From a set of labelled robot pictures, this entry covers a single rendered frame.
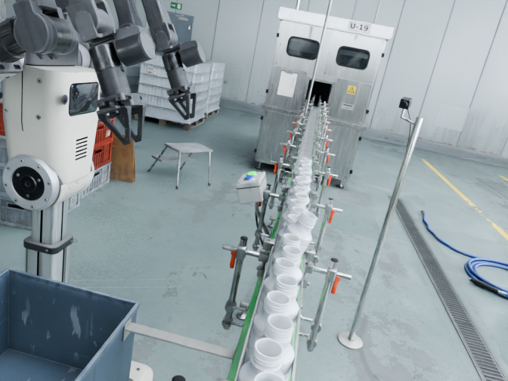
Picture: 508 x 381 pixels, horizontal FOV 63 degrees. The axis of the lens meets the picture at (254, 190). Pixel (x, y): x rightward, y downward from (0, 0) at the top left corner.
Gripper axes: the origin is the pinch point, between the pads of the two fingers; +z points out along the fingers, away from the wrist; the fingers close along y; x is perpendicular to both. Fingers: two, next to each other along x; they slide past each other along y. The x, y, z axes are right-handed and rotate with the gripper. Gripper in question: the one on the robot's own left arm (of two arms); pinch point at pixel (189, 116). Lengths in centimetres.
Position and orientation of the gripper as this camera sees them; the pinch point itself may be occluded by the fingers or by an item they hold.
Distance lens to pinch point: 136.5
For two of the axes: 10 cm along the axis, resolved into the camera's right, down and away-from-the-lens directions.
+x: -9.6, 2.3, 1.8
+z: 2.7, 9.4, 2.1
